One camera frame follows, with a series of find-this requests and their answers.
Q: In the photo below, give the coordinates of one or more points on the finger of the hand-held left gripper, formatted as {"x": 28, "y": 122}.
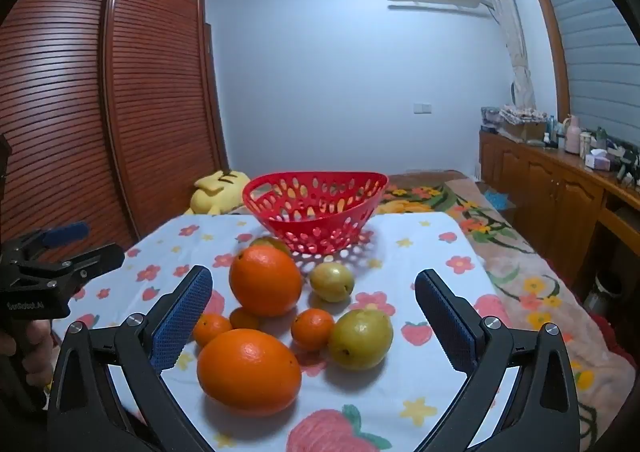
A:
{"x": 65, "y": 232}
{"x": 90, "y": 262}

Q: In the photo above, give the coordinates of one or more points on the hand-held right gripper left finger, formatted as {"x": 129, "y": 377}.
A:
{"x": 182, "y": 319}

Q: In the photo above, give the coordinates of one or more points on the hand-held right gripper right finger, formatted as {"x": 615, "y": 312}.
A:
{"x": 445, "y": 322}

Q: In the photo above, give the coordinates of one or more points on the small tangerine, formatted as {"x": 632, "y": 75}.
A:
{"x": 212, "y": 329}
{"x": 242, "y": 319}
{"x": 312, "y": 329}

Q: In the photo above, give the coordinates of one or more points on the large orange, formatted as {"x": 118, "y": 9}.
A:
{"x": 265, "y": 282}
{"x": 248, "y": 372}

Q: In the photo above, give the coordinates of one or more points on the large yellow-green pear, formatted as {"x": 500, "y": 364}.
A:
{"x": 360, "y": 339}

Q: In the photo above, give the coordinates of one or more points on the small yellowish citrus fruit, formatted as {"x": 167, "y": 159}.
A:
{"x": 272, "y": 243}

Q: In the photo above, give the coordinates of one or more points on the small yellow-green pear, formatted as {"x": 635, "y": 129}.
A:
{"x": 332, "y": 282}

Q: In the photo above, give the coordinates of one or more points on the red perforated plastic basket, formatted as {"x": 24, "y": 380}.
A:
{"x": 320, "y": 232}

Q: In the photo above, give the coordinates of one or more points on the person's left hand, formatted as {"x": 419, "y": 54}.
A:
{"x": 32, "y": 347}

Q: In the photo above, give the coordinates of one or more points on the white strawberry print tablecloth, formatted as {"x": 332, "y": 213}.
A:
{"x": 425, "y": 242}

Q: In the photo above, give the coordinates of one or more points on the floral blanket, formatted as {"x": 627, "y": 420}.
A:
{"x": 525, "y": 252}

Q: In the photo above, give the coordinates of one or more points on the yellow plush toy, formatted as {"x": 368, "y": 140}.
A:
{"x": 215, "y": 192}

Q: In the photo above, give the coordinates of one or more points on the blue cloth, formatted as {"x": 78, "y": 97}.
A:
{"x": 496, "y": 199}

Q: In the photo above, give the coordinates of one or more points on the metal trash can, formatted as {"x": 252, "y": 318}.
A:
{"x": 602, "y": 294}

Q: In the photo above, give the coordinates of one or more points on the wooden sideboard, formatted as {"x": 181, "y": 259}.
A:
{"x": 550, "y": 187}

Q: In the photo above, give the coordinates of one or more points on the brown louvered wooden wardrobe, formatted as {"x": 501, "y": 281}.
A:
{"x": 150, "y": 82}

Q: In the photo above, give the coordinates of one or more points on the cardboard box with patterned cloth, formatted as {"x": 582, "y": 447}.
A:
{"x": 522, "y": 124}

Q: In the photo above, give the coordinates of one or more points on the small lavender box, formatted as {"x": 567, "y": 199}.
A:
{"x": 597, "y": 161}

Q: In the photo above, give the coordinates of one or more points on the pink thermos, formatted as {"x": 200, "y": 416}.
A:
{"x": 572, "y": 134}

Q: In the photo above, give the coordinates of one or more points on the green bottle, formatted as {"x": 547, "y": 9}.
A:
{"x": 601, "y": 138}

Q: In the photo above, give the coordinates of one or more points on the light tied curtain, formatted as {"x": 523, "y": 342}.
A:
{"x": 515, "y": 42}

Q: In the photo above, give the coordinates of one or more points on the grey window blinds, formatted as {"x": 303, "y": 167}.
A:
{"x": 590, "y": 57}

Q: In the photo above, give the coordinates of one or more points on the white wall socket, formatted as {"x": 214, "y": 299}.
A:
{"x": 423, "y": 107}

